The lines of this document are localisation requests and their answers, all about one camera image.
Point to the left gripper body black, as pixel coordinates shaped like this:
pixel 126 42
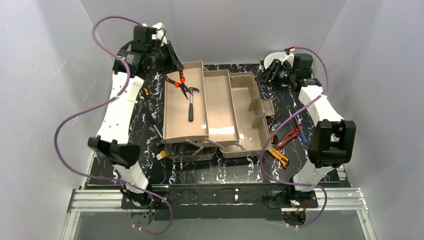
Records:
pixel 168 55

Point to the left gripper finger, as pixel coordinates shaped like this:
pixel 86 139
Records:
pixel 171 54
pixel 176 66

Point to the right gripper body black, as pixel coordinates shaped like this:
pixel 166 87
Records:
pixel 273 75

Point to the orange black pliers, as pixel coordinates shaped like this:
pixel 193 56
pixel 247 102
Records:
pixel 180 84

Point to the black handled claw hammer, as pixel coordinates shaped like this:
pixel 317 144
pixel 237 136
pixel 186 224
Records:
pixel 191 107

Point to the beige plastic tool box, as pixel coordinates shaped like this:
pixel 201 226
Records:
pixel 229 116

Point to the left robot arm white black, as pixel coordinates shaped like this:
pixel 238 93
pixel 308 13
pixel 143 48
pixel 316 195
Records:
pixel 111 143

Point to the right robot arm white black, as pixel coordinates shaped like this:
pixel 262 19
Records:
pixel 332 140

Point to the orange black small tool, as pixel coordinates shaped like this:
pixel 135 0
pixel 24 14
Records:
pixel 272 137

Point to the white tape roll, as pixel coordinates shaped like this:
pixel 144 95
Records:
pixel 280 55

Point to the black silver screwdriver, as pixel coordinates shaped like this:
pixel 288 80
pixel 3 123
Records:
pixel 151 120

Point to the red utility knife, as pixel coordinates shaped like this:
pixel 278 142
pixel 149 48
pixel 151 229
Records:
pixel 287 138

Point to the blue screwdriver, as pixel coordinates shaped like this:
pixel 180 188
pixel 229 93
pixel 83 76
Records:
pixel 301 134

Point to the orange utility knife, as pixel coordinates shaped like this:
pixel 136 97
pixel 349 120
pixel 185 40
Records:
pixel 284 161

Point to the yellow hex key set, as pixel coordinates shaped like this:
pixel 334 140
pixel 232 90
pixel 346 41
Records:
pixel 162 154

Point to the black mounting plate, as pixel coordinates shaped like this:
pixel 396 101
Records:
pixel 234 200

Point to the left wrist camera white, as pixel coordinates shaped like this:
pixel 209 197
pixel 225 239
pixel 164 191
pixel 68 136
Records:
pixel 160 33

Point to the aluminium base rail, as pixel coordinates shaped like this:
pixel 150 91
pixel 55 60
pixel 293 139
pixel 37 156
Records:
pixel 112 200

